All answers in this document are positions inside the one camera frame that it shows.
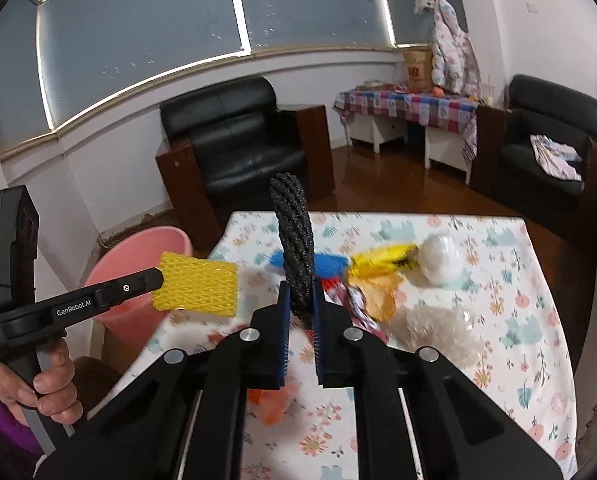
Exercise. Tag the cloth on armchair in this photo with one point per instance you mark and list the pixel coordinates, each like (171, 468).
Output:
(557, 160)

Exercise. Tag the yellow black snack wrapper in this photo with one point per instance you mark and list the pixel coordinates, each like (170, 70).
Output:
(384, 260)

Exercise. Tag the white bench table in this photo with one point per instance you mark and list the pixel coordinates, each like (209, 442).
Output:
(434, 144)

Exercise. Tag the orange plastic scrap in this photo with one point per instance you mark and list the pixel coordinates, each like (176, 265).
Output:
(273, 403)

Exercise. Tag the floral tablecloth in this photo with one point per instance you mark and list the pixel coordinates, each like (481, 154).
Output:
(523, 363)

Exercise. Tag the hanging floral jacket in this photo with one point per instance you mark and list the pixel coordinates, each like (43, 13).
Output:
(454, 62)

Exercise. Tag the blue foam net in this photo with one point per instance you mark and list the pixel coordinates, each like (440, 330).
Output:
(326, 265)

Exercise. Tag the black leather armchair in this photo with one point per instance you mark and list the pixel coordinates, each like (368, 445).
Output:
(506, 170)
(225, 142)

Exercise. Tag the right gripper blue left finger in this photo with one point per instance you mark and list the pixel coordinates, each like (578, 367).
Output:
(270, 351)

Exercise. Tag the left hand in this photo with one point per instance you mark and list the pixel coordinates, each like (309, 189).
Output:
(53, 392)

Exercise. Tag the pink plastic bucket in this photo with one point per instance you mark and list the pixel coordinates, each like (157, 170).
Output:
(135, 321)

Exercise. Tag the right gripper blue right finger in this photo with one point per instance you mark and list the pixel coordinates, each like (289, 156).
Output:
(331, 357)

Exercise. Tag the black foam net sleeve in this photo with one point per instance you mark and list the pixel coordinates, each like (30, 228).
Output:
(297, 240)

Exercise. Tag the yellow foam net sleeve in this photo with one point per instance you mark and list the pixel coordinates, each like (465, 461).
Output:
(197, 285)

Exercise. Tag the orange paper scrap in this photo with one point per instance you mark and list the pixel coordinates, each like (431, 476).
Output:
(379, 293)

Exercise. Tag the white plastic ball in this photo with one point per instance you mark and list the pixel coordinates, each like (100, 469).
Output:
(440, 259)

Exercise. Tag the purple sleeve forearm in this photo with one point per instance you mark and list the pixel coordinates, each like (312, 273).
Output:
(19, 449)

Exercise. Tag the clear bubble wrap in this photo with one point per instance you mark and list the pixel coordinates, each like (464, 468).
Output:
(451, 331)

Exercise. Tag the checkered cloth on bench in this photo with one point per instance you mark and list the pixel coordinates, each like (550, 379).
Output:
(450, 113)

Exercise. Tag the brown paper bag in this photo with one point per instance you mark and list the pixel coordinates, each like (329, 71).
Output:
(418, 63)

